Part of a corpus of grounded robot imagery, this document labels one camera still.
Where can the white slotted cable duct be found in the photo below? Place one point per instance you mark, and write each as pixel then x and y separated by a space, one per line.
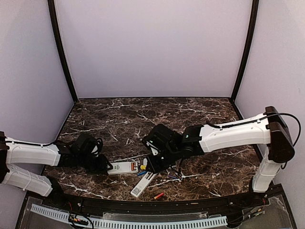
pixel 125 221

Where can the black frame post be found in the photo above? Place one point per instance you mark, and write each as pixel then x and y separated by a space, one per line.
pixel 246 51
pixel 60 49

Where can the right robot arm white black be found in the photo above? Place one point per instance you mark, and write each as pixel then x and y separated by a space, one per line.
pixel 268 128

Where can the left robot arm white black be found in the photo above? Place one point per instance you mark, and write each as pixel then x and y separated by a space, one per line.
pixel 55 154

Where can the red orange battery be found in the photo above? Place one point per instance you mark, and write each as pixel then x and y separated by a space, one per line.
pixel 159 196

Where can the white remote with label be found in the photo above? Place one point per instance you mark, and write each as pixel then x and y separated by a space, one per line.
pixel 143 184

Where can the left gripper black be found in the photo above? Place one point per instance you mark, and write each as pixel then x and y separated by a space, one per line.
pixel 102 167

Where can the blue battery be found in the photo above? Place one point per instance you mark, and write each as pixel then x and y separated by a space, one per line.
pixel 142 173

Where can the white remote with buttons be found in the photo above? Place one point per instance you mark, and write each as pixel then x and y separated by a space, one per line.
pixel 123 168

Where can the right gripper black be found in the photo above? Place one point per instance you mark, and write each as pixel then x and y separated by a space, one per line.
pixel 153 166

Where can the black front rail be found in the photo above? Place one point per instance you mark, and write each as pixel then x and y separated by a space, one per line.
pixel 221 205

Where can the left black frame post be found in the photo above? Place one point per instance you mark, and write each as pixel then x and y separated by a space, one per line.
pixel 60 49

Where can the right black frame post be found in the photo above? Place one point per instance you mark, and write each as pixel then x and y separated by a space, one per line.
pixel 246 51

